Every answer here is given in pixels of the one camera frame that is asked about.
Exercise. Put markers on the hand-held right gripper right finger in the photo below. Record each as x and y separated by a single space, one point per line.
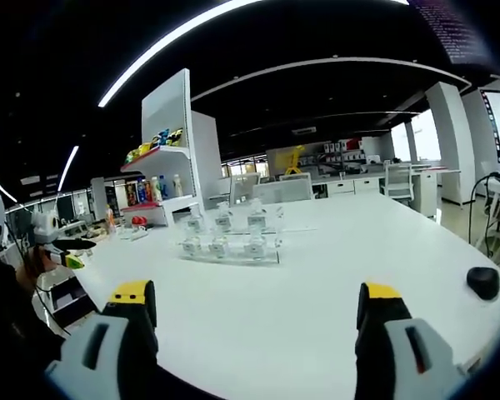
408 358

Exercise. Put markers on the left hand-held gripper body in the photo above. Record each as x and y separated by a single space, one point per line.
46 227

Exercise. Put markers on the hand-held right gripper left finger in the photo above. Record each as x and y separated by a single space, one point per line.
100 354

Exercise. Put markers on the clear acrylic reagent rack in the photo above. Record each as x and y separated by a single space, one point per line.
233 259

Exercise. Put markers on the orange drink bottle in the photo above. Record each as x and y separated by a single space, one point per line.
111 220

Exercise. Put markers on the blue drink bottle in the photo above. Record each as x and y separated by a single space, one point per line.
163 188
141 191

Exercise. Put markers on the white drink bottle green label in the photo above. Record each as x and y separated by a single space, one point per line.
177 186

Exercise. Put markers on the white storage box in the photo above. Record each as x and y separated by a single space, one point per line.
60 277

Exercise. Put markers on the white tube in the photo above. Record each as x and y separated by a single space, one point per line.
136 235

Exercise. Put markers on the red round fruit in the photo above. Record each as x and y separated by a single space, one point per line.
143 223
136 222

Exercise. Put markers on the black round object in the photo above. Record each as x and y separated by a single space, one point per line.
482 283

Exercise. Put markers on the pile of colourful snack packets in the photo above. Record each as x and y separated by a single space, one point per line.
146 149

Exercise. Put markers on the curved ceiling light strip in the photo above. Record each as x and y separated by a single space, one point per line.
108 95

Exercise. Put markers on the white display shelf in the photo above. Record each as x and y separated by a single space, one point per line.
166 104

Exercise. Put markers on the row of white cabinets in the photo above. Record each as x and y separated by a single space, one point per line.
341 185

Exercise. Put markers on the background display shelving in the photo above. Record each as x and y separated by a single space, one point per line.
341 152

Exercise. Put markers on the dark wall monitor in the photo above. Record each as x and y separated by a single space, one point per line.
454 29

